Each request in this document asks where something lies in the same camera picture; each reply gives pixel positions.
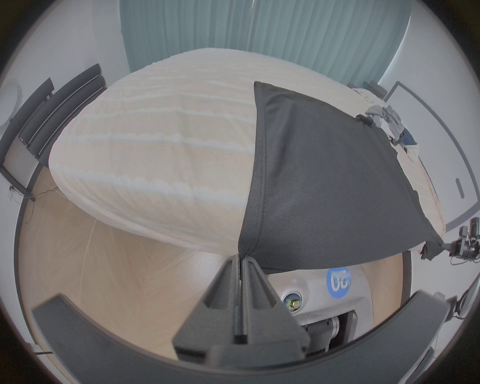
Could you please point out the pile of clothes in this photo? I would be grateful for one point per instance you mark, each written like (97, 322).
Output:
(393, 122)

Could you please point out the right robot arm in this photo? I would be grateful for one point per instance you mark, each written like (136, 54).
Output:
(475, 227)

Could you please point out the blue-green curtain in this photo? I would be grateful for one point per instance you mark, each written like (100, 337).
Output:
(330, 33)
(180, 33)

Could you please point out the black trousers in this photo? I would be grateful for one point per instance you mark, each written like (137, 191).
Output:
(318, 180)

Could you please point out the white printed pillow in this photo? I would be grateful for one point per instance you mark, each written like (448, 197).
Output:
(362, 93)

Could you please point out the black chest of drawers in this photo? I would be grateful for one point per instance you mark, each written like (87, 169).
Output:
(52, 112)

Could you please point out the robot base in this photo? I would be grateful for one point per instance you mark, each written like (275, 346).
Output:
(318, 300)

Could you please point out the bed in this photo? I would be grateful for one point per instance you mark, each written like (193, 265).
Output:
(157, 150)

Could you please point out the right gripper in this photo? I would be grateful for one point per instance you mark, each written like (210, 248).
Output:
(467, 249)

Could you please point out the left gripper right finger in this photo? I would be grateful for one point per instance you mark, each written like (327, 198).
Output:
(264, 318)

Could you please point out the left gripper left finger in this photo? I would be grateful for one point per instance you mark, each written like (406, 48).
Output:
(215, 318)

